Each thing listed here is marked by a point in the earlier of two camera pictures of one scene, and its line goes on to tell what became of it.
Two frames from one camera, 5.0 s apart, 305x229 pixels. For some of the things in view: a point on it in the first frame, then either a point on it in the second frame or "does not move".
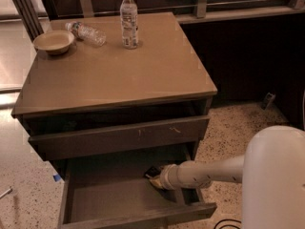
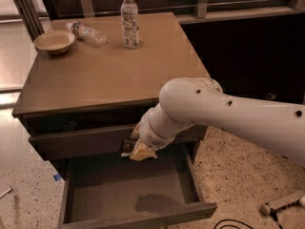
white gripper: (167, 176) → (149, 135)
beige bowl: (53, 42) does not move
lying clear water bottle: (87, 33) does not move
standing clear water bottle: (129, 16) does not move
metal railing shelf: (38, 4) does not move
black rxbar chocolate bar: (152, 172) → (128, 146)
